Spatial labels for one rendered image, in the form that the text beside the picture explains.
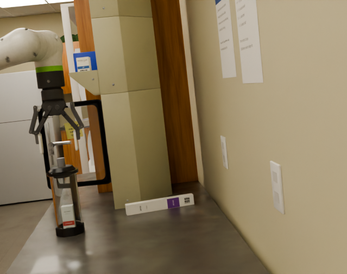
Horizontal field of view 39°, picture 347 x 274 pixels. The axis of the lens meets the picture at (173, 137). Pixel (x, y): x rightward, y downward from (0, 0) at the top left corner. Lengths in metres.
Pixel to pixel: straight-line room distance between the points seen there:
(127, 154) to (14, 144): 5.14
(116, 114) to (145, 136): 0.16
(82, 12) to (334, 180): 1.75
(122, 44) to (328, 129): 1.28
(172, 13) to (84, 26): 0.42
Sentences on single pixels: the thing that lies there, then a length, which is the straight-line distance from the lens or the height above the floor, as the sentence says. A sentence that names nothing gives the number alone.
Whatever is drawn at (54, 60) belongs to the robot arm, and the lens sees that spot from 1.72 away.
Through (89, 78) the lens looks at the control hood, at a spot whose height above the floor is 1.48.
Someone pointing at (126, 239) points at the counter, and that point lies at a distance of 1.64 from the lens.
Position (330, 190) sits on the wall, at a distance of 0.88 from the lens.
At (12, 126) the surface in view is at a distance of 7.07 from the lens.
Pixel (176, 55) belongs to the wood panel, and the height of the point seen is 1.55.
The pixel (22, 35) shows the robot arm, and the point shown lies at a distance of 1.61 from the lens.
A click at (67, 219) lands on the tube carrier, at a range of 1.76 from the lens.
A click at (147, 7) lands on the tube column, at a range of 2.15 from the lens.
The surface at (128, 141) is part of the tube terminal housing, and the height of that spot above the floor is 1.21.
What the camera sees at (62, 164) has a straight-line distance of 1.76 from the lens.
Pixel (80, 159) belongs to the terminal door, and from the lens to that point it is 2.35.
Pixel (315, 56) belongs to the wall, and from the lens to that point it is 0.88.
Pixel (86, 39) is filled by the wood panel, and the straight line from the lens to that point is 2.38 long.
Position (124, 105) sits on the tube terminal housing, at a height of 1.36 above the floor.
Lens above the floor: 1.43
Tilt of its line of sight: 6 degrees down
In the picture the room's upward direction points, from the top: 6 degrees counter-clockwise
